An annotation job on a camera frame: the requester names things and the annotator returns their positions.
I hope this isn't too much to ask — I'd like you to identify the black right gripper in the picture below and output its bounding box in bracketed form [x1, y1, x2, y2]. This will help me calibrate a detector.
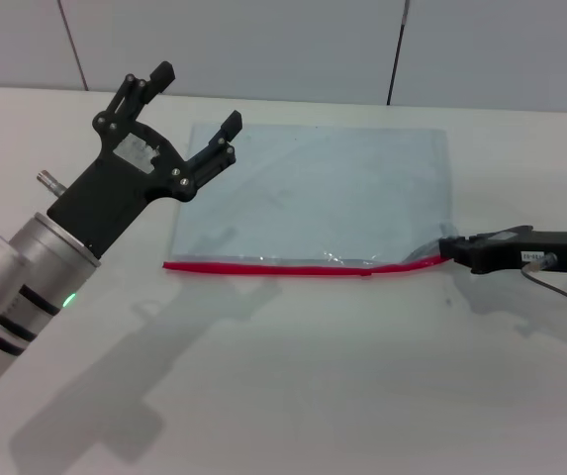
[438, 225, 567, 275]

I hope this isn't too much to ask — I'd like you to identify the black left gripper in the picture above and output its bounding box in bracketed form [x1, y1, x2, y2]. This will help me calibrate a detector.
[47, 59, 243, 260]

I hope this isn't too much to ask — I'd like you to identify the clear document bag red zipper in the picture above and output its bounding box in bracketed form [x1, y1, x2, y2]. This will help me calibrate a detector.
[162, 122, 457, 279]

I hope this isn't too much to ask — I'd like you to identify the right gripper metal connector plug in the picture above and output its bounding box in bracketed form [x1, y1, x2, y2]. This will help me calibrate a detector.
[522, 250, 559, 272]

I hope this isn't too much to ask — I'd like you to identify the gripper metal connector plug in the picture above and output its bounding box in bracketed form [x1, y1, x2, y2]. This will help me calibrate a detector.
[522, 250, 559, 272]
[37, 169, 69, 195]

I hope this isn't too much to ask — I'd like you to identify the left gripper metal connector plug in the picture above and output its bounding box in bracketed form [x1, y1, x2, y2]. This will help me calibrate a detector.
[37, 169, 69, 195]

